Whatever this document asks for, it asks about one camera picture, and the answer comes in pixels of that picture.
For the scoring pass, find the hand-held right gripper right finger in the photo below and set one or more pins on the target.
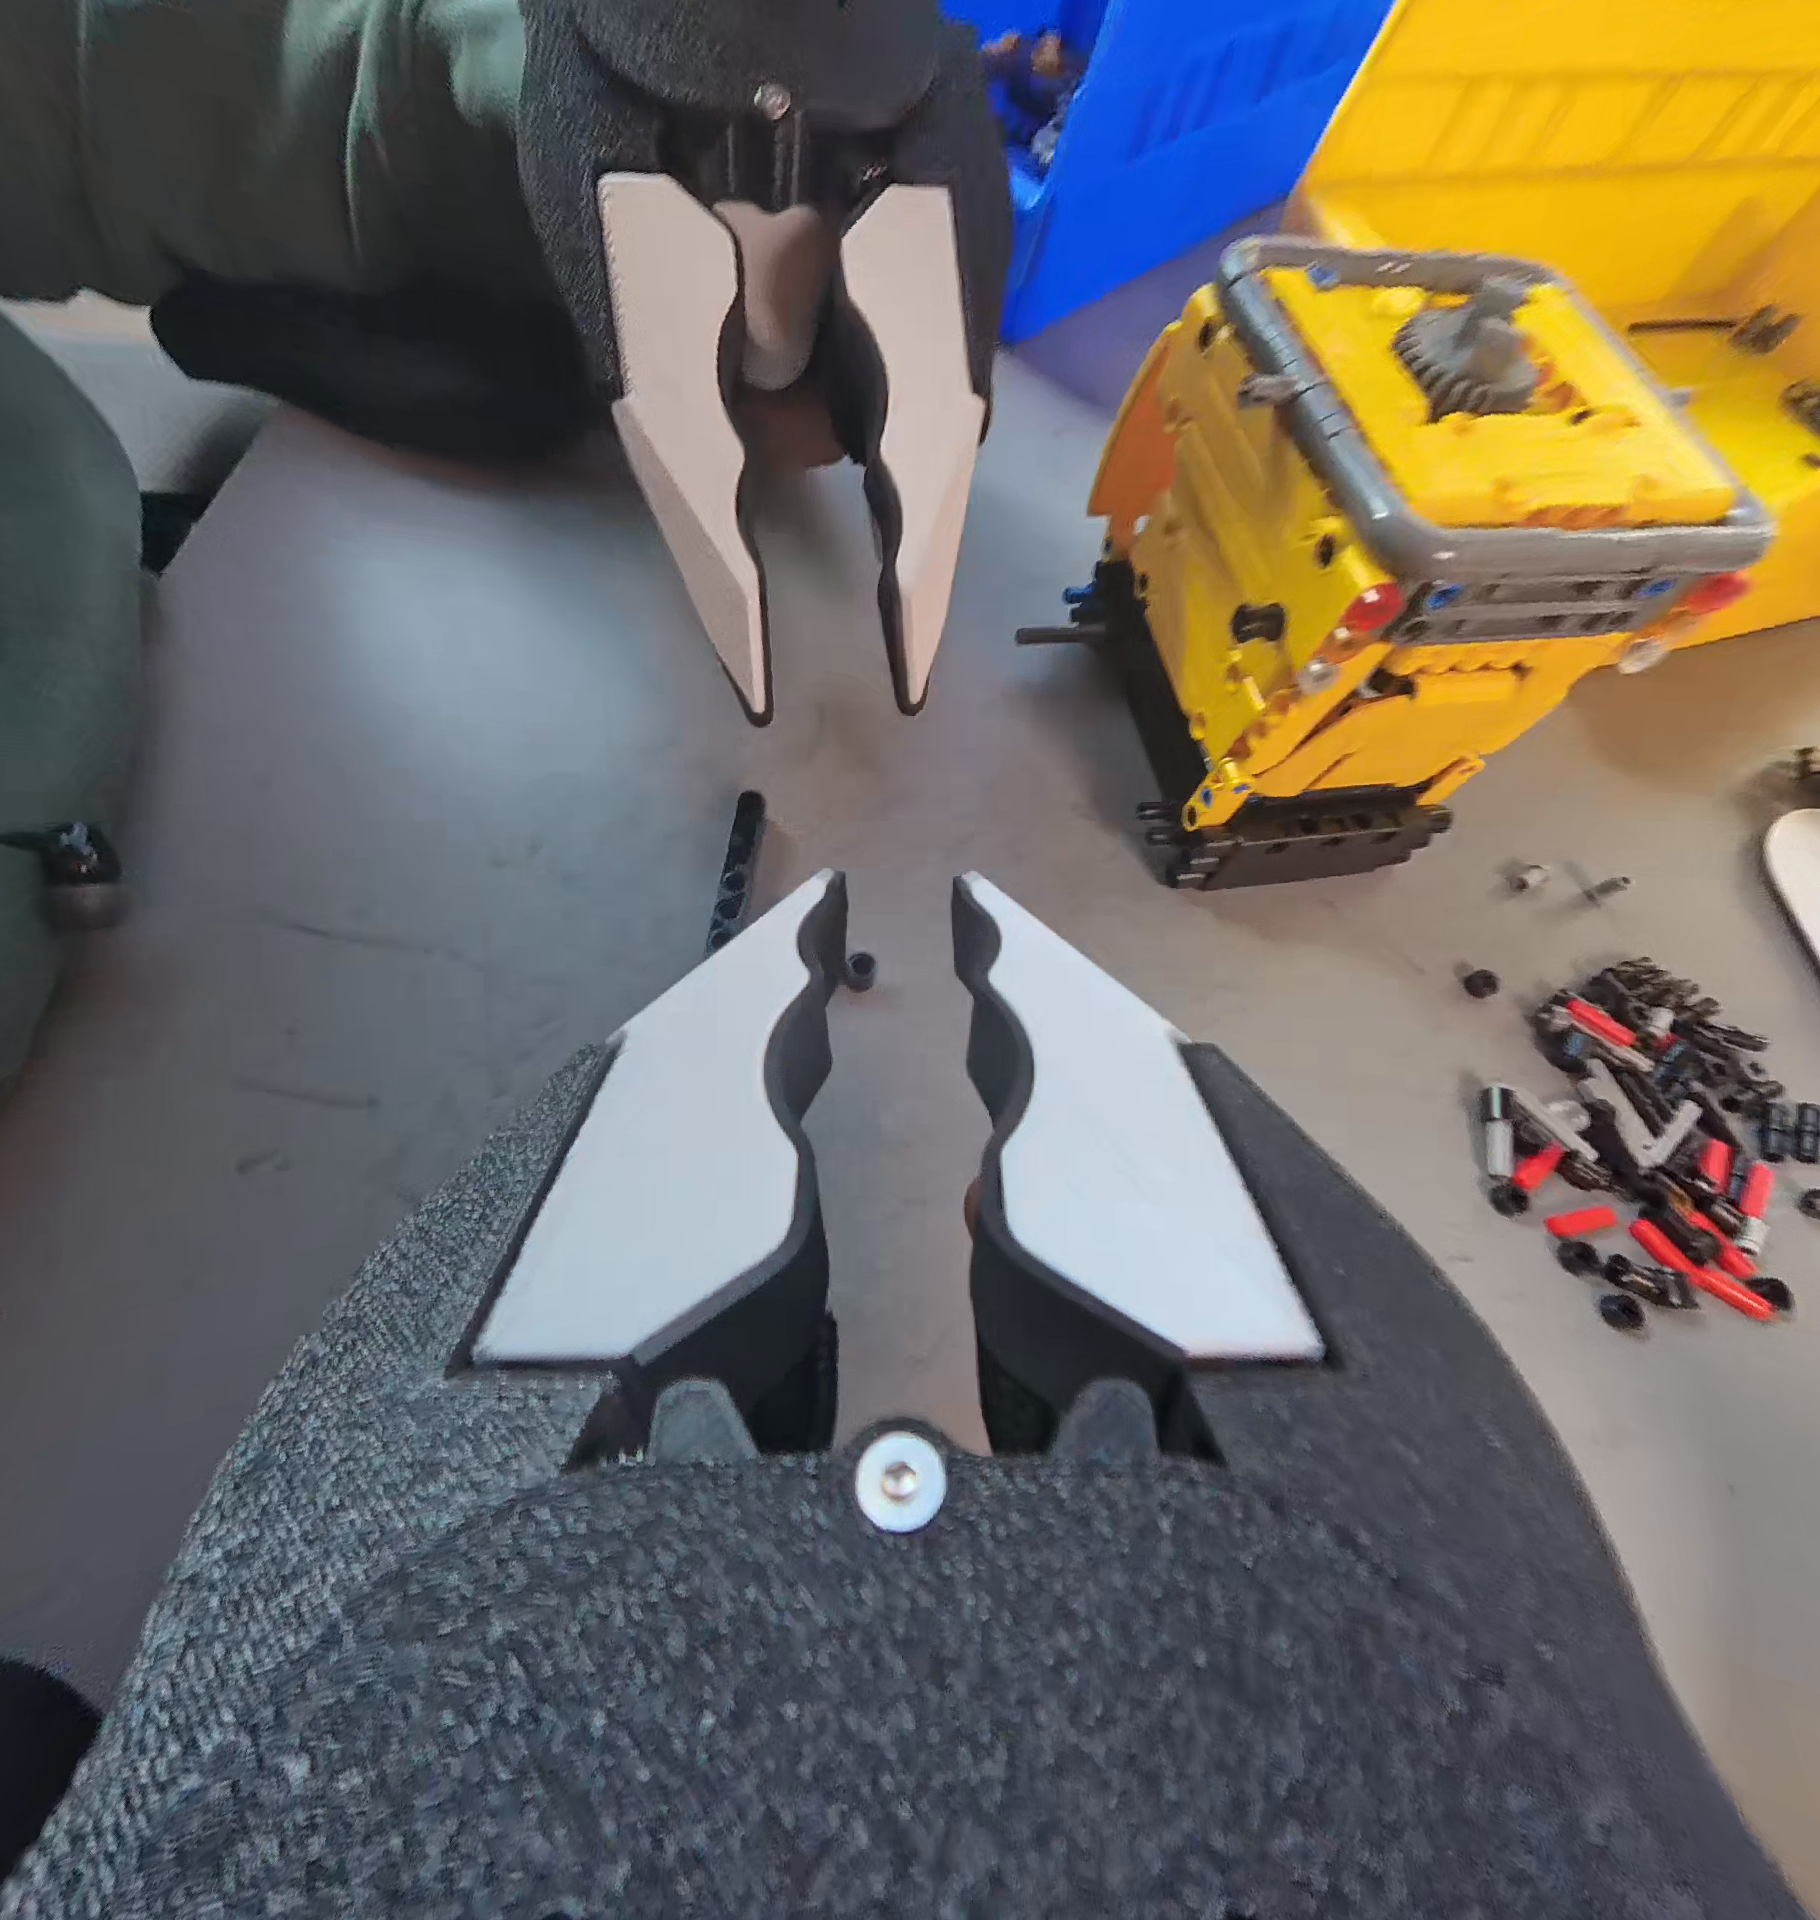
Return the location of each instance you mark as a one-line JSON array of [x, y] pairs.
[[1136, 1184]]

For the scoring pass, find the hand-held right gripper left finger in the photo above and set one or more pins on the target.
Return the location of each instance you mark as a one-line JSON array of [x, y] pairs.
[[654, 1184]]

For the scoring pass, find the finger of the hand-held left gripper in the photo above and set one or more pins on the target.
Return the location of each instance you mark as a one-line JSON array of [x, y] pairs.
[[671, 374], [927, 374]]

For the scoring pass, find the single black lego pin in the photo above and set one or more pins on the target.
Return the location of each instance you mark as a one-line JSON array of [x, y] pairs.
[[859, 972]]

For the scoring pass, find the long black lego beam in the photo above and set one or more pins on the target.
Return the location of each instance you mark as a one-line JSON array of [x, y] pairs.
[[738, 872]]

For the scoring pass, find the large blue plastic bin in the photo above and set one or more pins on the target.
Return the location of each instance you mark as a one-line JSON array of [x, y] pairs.
[[1180, 151]]

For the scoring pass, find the yellow and black lego model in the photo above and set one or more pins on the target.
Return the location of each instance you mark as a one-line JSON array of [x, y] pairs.
[[1256, 496]]

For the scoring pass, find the pile of black red pins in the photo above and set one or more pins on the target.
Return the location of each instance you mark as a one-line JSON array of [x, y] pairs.
[[1630, 1124]]

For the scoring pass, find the person's left forearm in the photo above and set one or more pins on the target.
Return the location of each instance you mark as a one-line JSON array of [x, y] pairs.
[[249, 136]]

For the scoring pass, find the thin black lego piece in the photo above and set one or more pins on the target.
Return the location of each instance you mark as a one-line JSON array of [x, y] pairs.
[[1758, 328]]

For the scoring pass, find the person's left hand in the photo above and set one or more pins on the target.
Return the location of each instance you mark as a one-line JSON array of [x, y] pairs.
[[789, 436]]

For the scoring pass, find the person's green sweatshirt torso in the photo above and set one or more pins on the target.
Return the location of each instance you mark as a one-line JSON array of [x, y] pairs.
[[25, 675]]

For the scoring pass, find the yellow bin with few pieces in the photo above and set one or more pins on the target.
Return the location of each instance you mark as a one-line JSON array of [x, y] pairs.
[[1600, 120]]

